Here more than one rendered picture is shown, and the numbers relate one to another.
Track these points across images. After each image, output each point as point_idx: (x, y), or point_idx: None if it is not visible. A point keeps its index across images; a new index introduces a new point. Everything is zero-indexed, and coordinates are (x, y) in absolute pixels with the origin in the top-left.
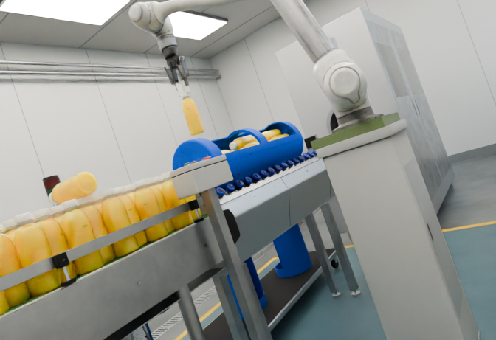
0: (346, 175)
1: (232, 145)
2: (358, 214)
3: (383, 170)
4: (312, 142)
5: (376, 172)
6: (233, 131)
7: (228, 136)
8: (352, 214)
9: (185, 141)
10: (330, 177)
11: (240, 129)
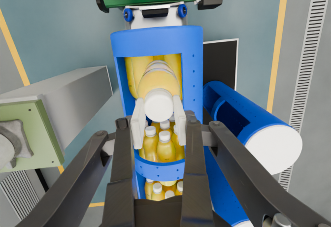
0: (39, 91)
1: (164, 133)
2: (60, 82)
3: (12, 93)
4: (33, 102)
5: (17, 92)
6: (170, 165)
7: (183, 161)
8: (63, 82)
9: (152, 27)
10: (51, 90)
11: (157, 168)
